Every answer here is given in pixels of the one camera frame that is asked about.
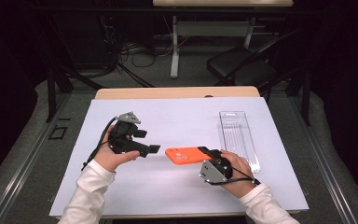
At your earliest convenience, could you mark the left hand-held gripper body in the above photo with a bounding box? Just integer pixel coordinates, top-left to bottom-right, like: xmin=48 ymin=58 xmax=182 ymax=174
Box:
xmin=108 ymin=111 xmax=142 ymax=155

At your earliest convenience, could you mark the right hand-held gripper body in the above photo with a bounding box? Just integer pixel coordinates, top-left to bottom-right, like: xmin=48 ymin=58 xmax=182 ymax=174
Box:
xmin=199 ymin=156 xmax=234 ymax=185

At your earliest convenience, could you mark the orange phone case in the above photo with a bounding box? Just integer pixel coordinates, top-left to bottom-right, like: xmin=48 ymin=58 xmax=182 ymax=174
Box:
xmin=164 ymin=147 xmax=213 ymax=166

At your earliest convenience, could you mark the clear plastic tray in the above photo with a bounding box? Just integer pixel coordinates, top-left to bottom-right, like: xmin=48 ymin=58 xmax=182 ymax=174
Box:
xmin=218 ymin=110 xmax=261 ymax=175

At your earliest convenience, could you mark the person's left hand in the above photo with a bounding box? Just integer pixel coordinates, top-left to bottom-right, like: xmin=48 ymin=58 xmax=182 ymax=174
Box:
xmin=93 ymin=124 xmax=141 ymax=173

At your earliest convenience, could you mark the person's right hand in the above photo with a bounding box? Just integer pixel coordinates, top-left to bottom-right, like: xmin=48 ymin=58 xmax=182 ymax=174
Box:
xmin=219 ymin=149 xmax=259 ymax=199

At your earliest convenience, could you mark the white table mat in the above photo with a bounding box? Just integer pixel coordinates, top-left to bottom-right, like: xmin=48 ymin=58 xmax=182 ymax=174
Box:
xmin=48 ymin=96 xmax=310 ymax=217

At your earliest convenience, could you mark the wooden table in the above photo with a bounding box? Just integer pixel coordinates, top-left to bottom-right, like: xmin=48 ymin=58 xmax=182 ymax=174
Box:
xmin=55 ymin=86 xmax=302 ymax=220

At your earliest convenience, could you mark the black metal stand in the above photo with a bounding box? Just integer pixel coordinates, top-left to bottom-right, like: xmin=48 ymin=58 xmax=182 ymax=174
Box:
xmin=45 ymin=15 xmax=106 ymax=123
xmin=287 ymin=69 xmax=311 ymax=127

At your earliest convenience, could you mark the black folding chair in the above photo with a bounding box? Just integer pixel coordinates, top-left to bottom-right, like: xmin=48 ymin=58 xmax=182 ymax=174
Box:
xmin=206 ymin=29 xmax=311 ymax=96

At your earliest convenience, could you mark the white-legged desk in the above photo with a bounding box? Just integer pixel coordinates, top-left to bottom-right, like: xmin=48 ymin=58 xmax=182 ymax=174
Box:
xmin=152 ymin=0 xmax=295 ymax=79

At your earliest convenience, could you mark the black metal crossbar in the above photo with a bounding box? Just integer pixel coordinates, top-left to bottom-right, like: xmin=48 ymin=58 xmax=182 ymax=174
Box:
xmin=24 ymin=5 xmax=324 ymax=17

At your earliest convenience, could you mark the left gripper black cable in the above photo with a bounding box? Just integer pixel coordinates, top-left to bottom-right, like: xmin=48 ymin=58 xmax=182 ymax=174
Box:
xmin=81 ymin=116 xmax=119 ymax=172

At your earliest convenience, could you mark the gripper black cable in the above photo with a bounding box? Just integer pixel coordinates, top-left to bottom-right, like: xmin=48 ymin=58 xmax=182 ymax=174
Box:
xmin=81 ymin=116 xmax=119 ymax=172
xmin=208 ymin=166 xmax=261 ymax=187

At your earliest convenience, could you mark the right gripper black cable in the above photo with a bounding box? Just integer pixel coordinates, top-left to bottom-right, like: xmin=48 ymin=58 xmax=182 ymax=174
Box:
xmin=208 ymin=166 xmax=261 ymax=187

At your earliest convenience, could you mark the tangle of floor cables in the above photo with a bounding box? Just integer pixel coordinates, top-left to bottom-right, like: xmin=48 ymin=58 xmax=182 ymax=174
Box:
xmin=105 ymin=15 xmax=187 ymax=88

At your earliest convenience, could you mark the aluminium floor rail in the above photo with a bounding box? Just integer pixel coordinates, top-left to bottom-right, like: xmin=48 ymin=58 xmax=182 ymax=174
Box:
xmin=287 ymin=92 xmax=358 ymax=224
xmin=0 ymin=92 xmax=73 ymax=224

